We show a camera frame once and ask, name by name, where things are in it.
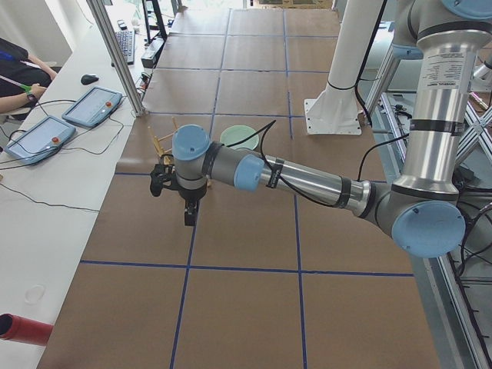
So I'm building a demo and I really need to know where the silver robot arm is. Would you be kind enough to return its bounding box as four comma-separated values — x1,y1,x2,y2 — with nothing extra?
170,1,491,258

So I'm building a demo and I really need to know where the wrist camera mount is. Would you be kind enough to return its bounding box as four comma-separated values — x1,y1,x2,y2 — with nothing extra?
150,154,178,197

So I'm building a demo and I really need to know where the aluminium frame post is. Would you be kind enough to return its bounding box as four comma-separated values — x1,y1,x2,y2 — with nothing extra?
86,0,146,117

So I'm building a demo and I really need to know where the white pedestal column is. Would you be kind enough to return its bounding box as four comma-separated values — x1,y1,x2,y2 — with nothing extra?
304,0,386,135

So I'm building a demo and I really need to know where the black keyboard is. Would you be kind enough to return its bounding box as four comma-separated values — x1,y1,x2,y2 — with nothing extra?
115,30,135,65

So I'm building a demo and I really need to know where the light green plate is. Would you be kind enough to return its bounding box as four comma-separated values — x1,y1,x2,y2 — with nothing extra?
220,125,259,150

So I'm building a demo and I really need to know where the far teach pendant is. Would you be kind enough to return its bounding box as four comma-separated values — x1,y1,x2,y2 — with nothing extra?
61,86,123,128

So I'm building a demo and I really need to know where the near teach pendant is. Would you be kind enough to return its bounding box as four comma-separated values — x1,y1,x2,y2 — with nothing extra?
5,115,76,165

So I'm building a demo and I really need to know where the red cylinder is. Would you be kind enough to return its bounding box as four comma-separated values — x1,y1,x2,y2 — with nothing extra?
1,314,53,346

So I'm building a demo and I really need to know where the black computer mouse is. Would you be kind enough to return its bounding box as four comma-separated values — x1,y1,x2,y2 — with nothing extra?
80,74,99,85

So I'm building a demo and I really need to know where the person in black shirt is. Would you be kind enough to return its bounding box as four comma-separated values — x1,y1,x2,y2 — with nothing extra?
1,38,58,114

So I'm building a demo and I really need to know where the wooden plate rack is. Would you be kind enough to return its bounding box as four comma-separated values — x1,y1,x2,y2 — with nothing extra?
147,116,213,189

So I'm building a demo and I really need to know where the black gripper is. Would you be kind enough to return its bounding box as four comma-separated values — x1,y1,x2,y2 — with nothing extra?
178,184,207,226

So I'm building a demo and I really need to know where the teach pendant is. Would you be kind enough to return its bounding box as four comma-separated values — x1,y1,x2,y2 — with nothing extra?
5,115,76,165
61,86,123,128

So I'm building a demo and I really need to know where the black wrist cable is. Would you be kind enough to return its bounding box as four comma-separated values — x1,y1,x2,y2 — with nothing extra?
226,119,412,208

